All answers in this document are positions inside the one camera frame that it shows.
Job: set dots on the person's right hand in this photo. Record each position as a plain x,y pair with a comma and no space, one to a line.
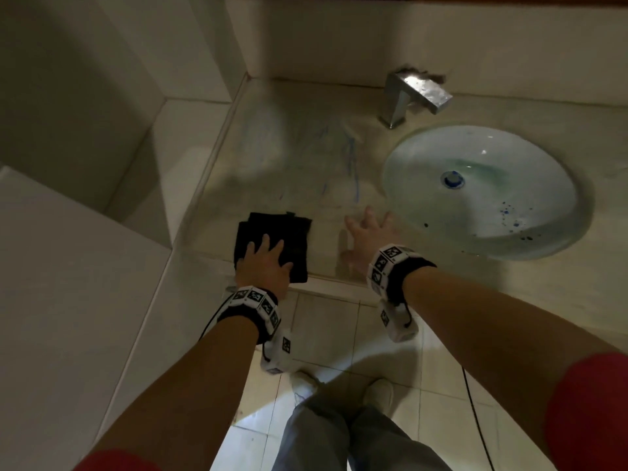
373,240

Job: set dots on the person's left hand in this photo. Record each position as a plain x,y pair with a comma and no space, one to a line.
265,272

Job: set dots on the black cloth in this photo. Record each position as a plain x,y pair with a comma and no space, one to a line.
294,230

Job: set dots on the person's right forearm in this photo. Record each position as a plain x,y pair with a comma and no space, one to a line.
490,328

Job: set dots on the person's left forearm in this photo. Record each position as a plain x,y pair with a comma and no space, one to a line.
181,397

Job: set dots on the chrome sink drain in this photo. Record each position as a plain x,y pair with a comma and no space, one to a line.
452,179

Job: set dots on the white oval sink basin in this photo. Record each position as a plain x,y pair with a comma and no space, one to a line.
530,191

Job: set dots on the black wristband with white markers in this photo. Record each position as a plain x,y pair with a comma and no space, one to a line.
397,274
250,311

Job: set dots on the white shoe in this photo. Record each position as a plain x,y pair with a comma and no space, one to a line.
379,394
303,385

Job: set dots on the chrome faucet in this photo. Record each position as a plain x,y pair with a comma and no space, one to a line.
417,90

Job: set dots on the red shirt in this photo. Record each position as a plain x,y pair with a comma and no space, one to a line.
589,407

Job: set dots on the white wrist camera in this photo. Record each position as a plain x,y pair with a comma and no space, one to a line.
397,321
277,350

